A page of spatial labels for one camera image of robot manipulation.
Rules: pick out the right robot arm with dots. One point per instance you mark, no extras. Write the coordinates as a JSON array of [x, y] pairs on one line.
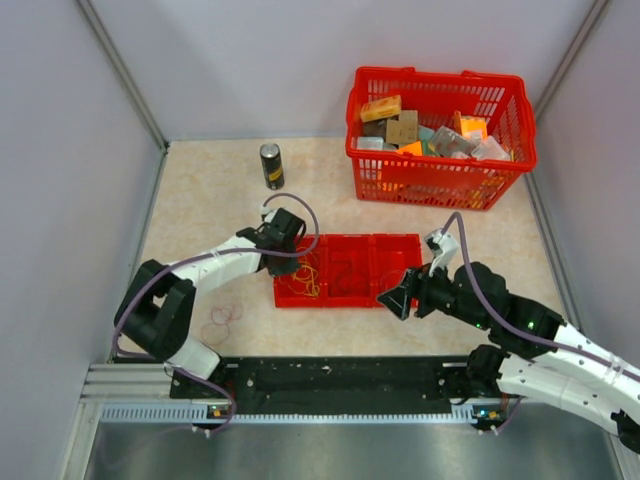
[[532, 351]]

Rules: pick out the black drink can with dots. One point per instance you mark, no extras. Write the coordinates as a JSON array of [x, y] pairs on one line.
[[271, 161]]

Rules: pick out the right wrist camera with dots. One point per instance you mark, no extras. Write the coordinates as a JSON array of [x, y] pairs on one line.
[[443, 247]]

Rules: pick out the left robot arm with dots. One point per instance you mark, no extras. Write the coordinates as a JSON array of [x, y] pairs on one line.
[[157, 309]]

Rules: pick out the clear plastic package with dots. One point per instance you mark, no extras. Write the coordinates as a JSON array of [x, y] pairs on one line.
[[446, 142]]

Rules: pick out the orange carton in basket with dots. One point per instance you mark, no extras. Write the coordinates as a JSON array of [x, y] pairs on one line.
[[473, 129]]

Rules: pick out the red plastic shopping basket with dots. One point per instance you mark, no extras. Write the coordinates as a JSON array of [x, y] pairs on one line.
[[415, 173]]

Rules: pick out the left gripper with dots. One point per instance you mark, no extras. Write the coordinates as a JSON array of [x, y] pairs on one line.
[[287, 268]]

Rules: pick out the orange box in basket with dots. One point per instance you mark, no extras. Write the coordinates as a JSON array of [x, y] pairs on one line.
[[380, 109]]

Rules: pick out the red three-compartment tray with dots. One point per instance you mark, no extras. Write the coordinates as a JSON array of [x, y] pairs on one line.
[[347, 271]]

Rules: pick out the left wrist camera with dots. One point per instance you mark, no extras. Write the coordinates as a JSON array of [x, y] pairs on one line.
[[268, 215]]

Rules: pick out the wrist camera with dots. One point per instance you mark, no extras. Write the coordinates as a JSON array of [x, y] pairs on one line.
[[443, 247], [268, 215]]

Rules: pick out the brown cardboard box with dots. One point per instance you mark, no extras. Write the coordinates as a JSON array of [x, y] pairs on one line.
[[404, 129]]

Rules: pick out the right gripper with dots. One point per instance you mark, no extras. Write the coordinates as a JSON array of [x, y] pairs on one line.
[[419, 282]]

